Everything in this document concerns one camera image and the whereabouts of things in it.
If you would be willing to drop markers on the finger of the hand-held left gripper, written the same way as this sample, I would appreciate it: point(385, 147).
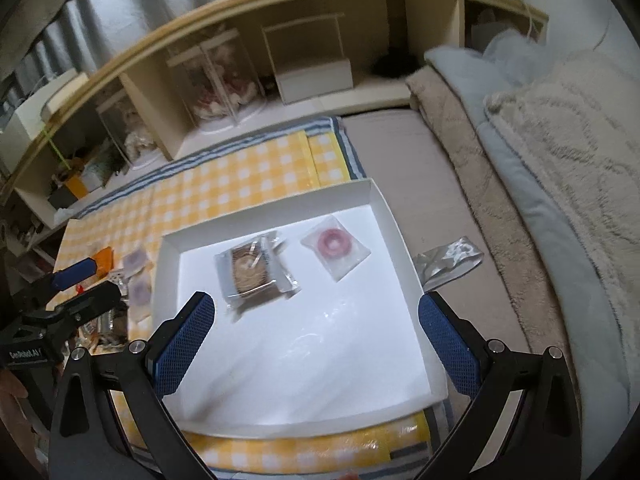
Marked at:
point(90, 306)
point(75, 271)

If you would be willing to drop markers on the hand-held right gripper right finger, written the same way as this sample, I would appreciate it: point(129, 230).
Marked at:
point(445, 340)

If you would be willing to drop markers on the orange snack packet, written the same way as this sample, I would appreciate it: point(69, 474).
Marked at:
point(104, 260)

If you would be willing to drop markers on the small white packet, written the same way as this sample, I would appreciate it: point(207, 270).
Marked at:
point(117, 275)

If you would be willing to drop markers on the white appliance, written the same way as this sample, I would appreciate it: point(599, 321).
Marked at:
point(30, 110)

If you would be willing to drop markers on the white cardboard box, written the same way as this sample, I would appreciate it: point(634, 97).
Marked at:
point(325, 360)

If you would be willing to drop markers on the purple donut packet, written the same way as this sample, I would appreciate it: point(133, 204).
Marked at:
point(140, 294)
point(135, 261)

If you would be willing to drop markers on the beige and blue blankets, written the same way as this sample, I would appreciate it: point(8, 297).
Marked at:
point(540, 210)

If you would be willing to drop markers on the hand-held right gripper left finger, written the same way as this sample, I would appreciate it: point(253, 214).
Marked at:
point(187, 340)

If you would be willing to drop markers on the wooden shelf unit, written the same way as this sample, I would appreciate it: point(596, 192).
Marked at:
point(432, 25)

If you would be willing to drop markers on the pink donut packet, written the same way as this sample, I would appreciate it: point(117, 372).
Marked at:
point(332, 245)

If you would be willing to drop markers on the small clear doll display case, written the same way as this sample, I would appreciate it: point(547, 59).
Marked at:
point(127, 130)

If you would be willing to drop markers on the grey mattress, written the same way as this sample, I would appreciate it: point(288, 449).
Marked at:
point(400, 150)

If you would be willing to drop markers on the silver foil packet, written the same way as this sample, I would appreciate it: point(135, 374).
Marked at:
point(445, 262)

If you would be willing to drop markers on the yellow checked cloth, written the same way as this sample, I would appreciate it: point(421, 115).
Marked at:
point(225, 180)

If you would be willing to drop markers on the cream fluffy blanket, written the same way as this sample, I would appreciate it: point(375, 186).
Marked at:
point(575, 135)

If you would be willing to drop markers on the brown cookie clear packet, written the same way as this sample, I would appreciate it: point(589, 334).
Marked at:
point(250, 270)

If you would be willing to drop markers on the white box stand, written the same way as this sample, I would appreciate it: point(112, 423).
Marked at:
point(315, 80)

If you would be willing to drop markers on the large clear doll display case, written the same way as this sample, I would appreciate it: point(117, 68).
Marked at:
point(225, 75)

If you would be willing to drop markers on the person's left hand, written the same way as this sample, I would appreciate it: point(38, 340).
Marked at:
point(10, 390)

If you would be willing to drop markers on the orange box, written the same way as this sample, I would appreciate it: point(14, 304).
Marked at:
point(77, 186)

